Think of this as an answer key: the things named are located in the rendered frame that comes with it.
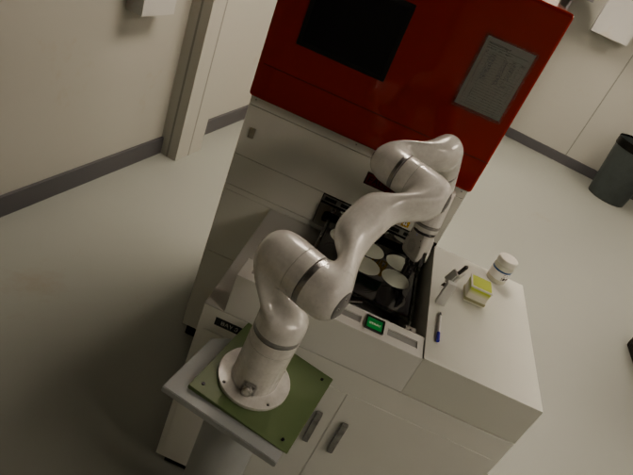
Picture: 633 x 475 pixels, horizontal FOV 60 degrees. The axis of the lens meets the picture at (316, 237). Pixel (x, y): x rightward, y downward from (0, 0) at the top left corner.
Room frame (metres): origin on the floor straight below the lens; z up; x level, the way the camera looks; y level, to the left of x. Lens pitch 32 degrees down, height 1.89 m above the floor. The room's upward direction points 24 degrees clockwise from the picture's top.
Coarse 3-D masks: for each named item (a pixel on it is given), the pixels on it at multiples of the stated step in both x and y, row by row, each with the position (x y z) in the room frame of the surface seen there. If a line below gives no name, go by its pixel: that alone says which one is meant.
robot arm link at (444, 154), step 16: (384, 144) 1.32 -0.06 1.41; (400, 144) 1.32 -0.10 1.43; (416, 144) 1.34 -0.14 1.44; (432, 144) 1.35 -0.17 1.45; (448, 144) 1.37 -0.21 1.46; (384, 160) 1.28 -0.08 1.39; (400, 160) 1.27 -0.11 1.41; (432, 160) 1.35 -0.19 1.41; (448, 160) 1.36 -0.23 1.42; (384, 176) 1.27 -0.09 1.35; (448, 176) 1.44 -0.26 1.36
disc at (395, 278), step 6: (384, 270) 1.59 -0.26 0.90; (390, 270) 1.61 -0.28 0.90; (396, 270) 1.62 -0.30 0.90; (384, 276) 1.56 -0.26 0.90; (390, 276) 1.58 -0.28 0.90; (396, 276) 1.59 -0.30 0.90; (402, 276) 1.61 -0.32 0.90; (390, 282) 1.54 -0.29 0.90; (396, 282) 1.56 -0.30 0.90; (402, 282) 1.57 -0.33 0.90; (408, 282) 1.59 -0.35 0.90; (402, 288) 1.54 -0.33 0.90
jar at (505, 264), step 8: (504, 256) 1.74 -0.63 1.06; (512, 256) 1.77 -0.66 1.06; (496, 264) 1.73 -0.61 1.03; (504, 264) 1.71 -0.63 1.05; (512, 264) 1.71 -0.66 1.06; (488, 272) 1.74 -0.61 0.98; (496, 272) 1.71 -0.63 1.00; (504, 272) 1.71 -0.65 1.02; (496, 280) 1.71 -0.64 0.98; (504, 280) 1.71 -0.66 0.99
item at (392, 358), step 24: (240, 288) 1.18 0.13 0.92; (240, 312) 1.18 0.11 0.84; (360, 312) 1.24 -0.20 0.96; (312, 336) 1.17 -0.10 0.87; (336, 336) 1.17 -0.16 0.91; (360, 336) 1.17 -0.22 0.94; (384, 336) 1.19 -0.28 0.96; (408, 336) 1.23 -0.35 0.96; (336, 360) 1.17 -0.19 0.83; (360, 360) 1.17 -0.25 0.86; (384, 360) 1.17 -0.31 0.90; (408, 360) 1.16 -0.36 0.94; (384, 384) 1.17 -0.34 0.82
